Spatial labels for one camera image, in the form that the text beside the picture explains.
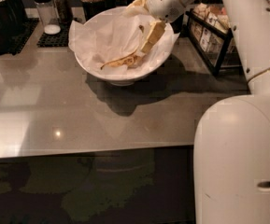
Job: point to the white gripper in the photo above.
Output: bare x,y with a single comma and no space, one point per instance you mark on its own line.
160,1

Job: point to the yellow spotted banana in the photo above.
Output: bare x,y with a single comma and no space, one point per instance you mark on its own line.
133,57

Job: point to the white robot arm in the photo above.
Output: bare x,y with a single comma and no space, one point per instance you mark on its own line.
231,150

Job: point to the white ceramic bowl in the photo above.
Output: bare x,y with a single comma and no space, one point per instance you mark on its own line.
122,76

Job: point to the white creamer packets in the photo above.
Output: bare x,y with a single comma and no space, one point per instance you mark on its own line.
214,16

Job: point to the black rubber mat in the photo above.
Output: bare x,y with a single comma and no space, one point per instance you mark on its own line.
17,42
57,40

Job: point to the glass pepper shaker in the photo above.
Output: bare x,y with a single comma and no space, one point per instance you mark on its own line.
64,11

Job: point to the glass salt shaker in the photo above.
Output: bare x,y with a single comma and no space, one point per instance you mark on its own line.
47,14

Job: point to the black rubber mat left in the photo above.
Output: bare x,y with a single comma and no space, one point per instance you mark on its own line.
17,42

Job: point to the black canister with packets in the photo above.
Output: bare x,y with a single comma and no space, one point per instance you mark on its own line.
13,13

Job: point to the black wire condiment rack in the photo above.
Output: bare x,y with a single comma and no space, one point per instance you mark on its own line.
226,59

